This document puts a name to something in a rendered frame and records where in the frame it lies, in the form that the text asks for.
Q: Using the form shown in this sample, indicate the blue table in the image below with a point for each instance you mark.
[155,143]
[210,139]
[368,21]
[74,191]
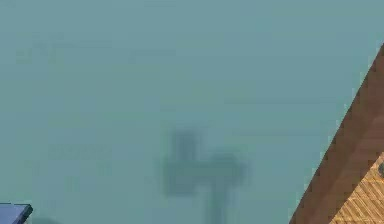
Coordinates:
[13,213]

